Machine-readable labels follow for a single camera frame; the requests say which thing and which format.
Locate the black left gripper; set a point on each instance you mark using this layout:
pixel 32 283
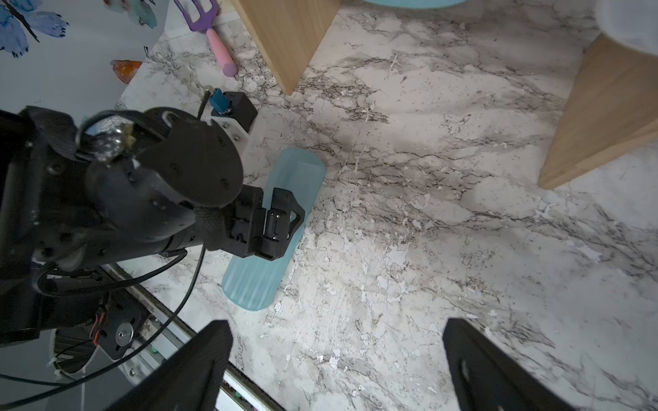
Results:
pixel 238 227

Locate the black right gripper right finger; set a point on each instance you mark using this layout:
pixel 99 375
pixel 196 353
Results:
pixel 485 378

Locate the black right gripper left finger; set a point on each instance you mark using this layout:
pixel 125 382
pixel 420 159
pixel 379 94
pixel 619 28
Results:
pixel 190 379

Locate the teal pencil case with label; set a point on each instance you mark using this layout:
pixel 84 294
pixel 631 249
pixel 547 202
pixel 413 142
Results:
pixel 417 4

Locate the clear frosted pencil case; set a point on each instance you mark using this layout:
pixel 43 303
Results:
pixel 631 23

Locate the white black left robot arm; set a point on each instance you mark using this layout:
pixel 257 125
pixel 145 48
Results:
pixel 122 185

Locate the wooden two-tier shelf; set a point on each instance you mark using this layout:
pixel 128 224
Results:
pixel 611 111

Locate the purple pink toy rake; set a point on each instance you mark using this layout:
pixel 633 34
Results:
pixel 205 24

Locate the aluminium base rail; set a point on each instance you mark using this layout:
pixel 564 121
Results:
pixel 140 335

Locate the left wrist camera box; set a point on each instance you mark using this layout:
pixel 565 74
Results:
pixel 235 113

